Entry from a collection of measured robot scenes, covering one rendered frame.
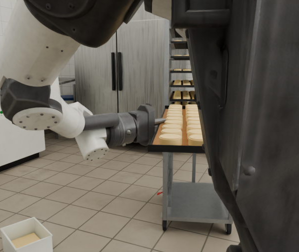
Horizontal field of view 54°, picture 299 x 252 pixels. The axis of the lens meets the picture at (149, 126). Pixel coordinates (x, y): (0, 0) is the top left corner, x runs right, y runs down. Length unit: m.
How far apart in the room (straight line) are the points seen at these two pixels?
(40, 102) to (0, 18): 4.42
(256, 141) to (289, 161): 0.02
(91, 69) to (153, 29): 1.05
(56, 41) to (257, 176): 0.28
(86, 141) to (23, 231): 1.58
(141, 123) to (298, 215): 0.65
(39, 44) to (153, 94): 3.40
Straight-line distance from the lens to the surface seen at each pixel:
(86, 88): 4.25
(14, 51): 0.42
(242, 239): 0.34
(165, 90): 1.86
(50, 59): 0.41
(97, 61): 4.13
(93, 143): 0.71
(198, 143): 0.61
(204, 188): 2.59
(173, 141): 0.61
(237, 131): 0.17
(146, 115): 0.82
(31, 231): 2.26
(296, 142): 0.17
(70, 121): 0.63
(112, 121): 0.72
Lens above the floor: 1.17
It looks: 12 degrees down
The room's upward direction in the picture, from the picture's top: straight up
